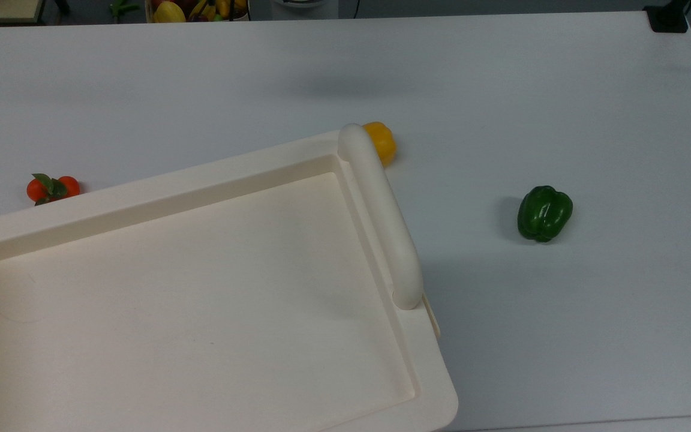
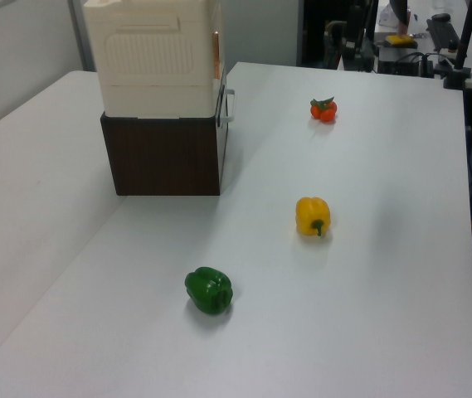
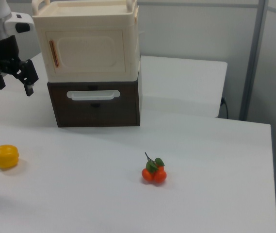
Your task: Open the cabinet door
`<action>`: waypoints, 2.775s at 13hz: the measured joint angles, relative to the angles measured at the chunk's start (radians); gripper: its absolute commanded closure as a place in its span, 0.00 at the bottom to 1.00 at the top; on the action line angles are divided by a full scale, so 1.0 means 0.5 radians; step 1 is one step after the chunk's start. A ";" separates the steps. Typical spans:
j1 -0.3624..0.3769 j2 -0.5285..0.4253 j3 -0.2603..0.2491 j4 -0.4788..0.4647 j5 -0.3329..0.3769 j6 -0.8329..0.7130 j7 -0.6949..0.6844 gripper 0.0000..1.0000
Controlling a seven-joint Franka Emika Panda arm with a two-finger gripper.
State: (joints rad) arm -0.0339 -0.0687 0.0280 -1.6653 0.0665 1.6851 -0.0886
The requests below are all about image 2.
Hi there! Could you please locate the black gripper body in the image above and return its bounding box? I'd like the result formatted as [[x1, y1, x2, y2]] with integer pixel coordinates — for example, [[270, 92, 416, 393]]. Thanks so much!
[[342, 4, 376, 58]]

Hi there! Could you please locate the cream cabinet door copper handle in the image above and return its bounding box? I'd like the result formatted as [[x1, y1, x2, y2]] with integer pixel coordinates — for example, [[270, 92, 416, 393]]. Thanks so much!
[[209, 0, 226, 97]]

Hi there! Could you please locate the cream plastic cabinet body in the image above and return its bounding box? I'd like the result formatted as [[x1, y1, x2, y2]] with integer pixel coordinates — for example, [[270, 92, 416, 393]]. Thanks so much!
[[82, 0, 225, 118]]

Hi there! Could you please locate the black electronics box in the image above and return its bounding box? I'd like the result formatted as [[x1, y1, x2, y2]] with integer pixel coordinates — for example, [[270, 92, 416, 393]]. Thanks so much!
[[377, 47, 436, 78]]

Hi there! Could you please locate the yellow sponge block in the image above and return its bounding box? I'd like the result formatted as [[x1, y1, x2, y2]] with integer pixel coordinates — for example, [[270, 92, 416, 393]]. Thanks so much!
[[384, 34, 416, 47]]

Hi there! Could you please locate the orange tomato cluster with leaves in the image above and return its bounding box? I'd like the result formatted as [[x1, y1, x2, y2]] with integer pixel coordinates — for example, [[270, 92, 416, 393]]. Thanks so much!
[[309, 96, 339, 124]]

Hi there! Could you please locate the black keyboard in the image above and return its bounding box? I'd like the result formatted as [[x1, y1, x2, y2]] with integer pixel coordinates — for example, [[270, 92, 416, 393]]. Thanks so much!
[[426, 18, 461, 53]]

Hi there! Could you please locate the black pole with clamp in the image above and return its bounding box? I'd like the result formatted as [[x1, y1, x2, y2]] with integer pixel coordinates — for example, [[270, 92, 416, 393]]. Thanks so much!
[[442, 0, 472, 90]]

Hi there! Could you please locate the yellow bell pepper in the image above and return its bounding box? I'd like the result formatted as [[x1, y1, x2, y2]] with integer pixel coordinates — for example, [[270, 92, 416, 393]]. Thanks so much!
[[294, 196, 332, 238]]

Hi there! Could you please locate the dark brown wooden drawer box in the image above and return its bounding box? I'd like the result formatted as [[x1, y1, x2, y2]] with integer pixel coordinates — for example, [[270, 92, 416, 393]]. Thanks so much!
[[100, 82, 231, 197]]

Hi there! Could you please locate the green bell pepper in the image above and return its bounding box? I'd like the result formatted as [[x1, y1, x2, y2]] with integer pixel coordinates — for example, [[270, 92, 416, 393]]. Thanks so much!
[[183, 266, 235, 316]]

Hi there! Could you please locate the white drawer handle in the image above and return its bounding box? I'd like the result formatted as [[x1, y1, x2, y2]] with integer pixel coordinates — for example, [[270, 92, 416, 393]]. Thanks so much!
[[217, 88, 237, 126]]

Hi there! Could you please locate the grey partition post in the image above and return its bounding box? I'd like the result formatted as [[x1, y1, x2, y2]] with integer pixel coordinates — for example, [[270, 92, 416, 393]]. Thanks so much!
[[68, 0, 97, 72]]

